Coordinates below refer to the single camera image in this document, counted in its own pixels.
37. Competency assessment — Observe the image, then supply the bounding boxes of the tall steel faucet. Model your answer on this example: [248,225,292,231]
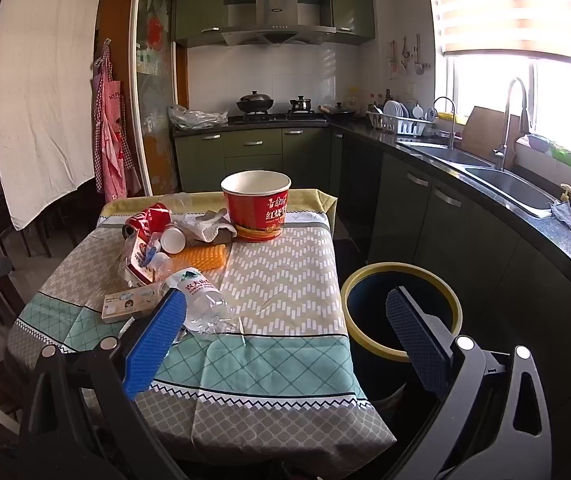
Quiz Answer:
[494,77,532,171]

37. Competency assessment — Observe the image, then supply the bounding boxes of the clear plastic bag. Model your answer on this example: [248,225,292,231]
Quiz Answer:
[168,105,229,130]

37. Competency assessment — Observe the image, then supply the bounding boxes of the black gas stove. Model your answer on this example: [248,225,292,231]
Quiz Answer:
[229,111,329,125]

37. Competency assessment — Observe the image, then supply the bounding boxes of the wooden cutting board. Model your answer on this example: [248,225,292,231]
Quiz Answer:
[461,106,521,153]

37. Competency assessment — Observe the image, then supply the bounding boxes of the glass sliding door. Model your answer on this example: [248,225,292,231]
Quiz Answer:
[130,0,178,196]

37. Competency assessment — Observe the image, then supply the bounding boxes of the white tissue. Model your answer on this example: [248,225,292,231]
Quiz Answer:
[170,208,238,246]

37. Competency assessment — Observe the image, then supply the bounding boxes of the steel range hood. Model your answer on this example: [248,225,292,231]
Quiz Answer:
[221,0,336,47]

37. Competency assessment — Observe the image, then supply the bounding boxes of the grey rag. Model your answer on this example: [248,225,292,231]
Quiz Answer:
[550,201,571,236]

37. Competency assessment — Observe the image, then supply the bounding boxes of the white hanging sheet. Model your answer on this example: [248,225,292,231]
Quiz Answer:
[0,0,106,232]

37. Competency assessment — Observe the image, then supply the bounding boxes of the striped window blind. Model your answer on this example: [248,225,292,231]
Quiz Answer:
[423,0,571,68]

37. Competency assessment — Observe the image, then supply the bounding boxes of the small beige carton box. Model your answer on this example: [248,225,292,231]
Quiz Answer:
[101,285,166,322]

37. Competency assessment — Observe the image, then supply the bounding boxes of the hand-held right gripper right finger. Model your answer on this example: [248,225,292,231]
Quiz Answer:
[385,286,553,480]

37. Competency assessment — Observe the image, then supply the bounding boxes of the clear plastic wrapper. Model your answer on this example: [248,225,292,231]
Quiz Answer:
[145,232,173,281]

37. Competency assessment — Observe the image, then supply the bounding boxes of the clear plastic water bottle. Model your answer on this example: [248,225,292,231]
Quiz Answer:
[162,266,238,336]

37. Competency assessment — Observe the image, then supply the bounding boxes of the red paper noodle bowl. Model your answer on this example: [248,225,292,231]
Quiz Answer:
[220,170,292,244]

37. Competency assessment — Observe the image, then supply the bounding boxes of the black wok with lid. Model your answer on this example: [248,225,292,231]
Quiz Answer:
[236,91,276,113]

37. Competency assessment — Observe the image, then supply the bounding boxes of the small white bottle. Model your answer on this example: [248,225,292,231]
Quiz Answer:
[159,225,187,255]

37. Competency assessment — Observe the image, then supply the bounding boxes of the hanging kitchen utensils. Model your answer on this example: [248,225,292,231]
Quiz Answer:
[388,34,431,81]

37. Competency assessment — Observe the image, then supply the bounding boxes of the yellow-rimmed dark waste bin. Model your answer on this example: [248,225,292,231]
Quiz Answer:
[340,261,463,401]

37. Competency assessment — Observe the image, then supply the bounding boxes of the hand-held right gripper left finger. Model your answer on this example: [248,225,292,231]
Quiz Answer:
[18,287,188,480]

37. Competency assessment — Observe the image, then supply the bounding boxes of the orange dish cloth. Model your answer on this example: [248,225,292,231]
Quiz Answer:
[168,242,228,273]

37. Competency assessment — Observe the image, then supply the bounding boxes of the red soda can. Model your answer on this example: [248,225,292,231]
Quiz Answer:
[122,202,173,241]

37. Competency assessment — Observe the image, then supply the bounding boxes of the steel double sink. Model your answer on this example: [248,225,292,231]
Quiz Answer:
[398,139,561,218]

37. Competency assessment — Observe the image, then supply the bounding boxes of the green upper cabinets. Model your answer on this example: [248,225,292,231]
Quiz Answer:
[174,0,377,48]

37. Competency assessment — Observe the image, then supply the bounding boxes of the white dish rack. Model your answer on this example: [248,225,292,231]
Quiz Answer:
[366,100,436,136]

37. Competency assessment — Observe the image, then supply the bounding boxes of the patterned tablecloth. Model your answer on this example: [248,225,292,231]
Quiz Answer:
[5,187,399,478]

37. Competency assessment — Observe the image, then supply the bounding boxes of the red and white carton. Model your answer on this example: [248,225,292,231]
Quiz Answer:
[124,232,163,286]

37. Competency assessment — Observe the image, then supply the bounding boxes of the condiment bottles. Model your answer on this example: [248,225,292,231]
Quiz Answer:
[348,87,396,111]

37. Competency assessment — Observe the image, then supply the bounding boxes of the small steel faucet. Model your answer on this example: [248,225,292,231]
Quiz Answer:
[433,96,456,150]

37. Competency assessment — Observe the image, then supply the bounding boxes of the black kitchen countertop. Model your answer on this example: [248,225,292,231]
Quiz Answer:
[171,115,571,311]

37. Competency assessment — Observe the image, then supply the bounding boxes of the dark wooden chairs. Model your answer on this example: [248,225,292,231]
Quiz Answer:
[0,180,101,261]

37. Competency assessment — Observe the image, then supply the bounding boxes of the red checkered apron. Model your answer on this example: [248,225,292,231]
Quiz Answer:
[90,39,133,203]

